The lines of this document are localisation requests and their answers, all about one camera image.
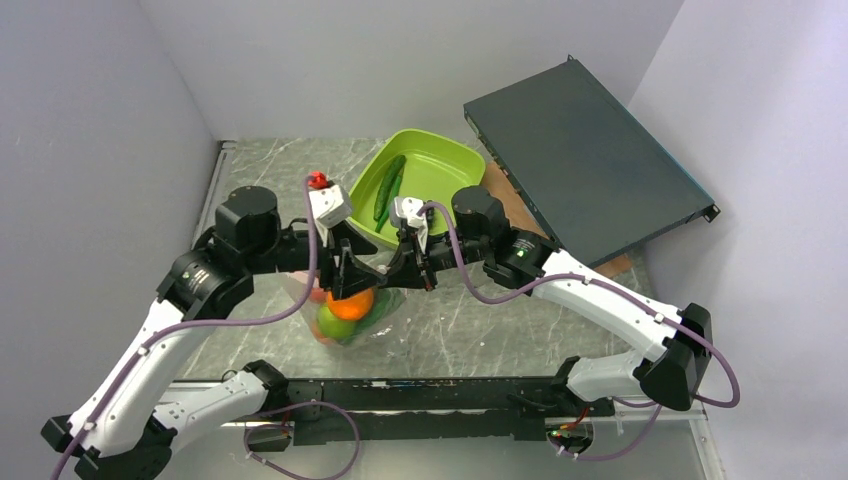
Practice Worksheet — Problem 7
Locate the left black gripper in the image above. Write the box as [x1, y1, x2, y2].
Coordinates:
[246, 216, 388, 298]

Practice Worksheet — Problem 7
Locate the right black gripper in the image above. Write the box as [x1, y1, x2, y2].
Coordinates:
[384, 229, 489, 292]

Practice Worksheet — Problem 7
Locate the white green toy leek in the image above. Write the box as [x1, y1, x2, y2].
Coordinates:
[356, 289, 406, 333]

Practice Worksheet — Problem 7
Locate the orange toy fruit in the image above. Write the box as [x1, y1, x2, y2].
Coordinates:
[326, 289, 375, 322]

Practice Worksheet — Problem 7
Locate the clear zip top bag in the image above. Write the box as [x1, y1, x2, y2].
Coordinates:
[282, 272, 408, 349]

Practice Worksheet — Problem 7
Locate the green toy apple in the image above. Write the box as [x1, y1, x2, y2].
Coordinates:
[316, 305, 357, 341]

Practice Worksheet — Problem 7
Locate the green plastic tray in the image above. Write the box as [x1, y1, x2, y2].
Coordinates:
[349, 129, 486, 249]

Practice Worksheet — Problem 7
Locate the red toy pepper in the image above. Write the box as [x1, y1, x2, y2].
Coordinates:
[308, 287, 328, 305]

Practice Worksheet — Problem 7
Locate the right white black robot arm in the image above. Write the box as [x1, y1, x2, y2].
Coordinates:
[385, 186, 713, 415]

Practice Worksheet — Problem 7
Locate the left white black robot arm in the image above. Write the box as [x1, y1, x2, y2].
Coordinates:
[41, 176, 377, 479]

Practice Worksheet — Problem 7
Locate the green toy cucumber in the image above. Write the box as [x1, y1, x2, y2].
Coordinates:
[373, 155, 406, 221]

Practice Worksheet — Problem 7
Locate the brown wooden board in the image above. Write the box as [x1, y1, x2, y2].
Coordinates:
[481, 162, 633, 278]

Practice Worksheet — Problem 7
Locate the dark rack server chassis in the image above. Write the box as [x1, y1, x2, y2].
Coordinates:
[463, 57, 720, 267]

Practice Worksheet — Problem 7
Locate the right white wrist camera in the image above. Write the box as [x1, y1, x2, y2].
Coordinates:
[389, 196, 429, 247]

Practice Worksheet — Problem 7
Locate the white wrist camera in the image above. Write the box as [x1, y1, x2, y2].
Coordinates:
[389, 196, 429, 247]
[307, 171, 353, 228]

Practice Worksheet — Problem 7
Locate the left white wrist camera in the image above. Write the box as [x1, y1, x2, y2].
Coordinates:
[307, 171, 353, 228]

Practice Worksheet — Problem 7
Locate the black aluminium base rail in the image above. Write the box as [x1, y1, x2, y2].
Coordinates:
[160, 376, 653, 457]

